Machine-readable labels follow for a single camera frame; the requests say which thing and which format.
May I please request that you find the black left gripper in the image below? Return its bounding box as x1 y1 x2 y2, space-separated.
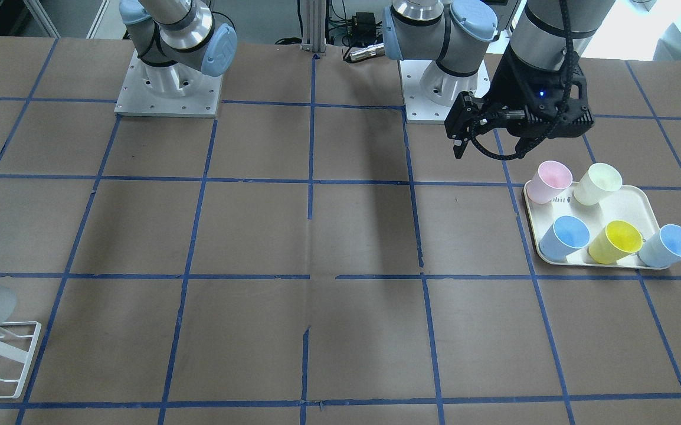
444 47 595 159

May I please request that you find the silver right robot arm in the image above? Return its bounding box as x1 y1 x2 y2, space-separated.
119 1 237 78

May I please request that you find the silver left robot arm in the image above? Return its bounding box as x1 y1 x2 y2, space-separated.
382 1 613 161

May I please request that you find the pink plastic cup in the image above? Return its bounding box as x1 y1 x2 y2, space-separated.
526 161 573 204

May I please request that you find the cream plastic cup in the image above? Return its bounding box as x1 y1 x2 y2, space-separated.
573 162 622 205

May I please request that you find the yellow plastic cup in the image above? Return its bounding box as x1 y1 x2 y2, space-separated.
588 220 644 264

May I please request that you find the light blue plastic cup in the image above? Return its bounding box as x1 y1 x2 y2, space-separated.
637 224 681 269

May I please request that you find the silver metal connector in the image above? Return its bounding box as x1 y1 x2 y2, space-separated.
343 43 385 64

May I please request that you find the black power adapter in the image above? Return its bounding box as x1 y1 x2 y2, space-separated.
349 12 376 47

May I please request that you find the cream plastic tray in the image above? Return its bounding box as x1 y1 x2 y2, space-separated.
522 181 661 270

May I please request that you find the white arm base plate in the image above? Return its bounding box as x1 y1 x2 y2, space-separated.
114 51 222 118
399 56 490 124

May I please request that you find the black braided cable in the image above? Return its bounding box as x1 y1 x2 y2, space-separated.
469 0 577 161

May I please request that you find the aluminium frame post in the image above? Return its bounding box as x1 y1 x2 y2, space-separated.
299 0 327 56

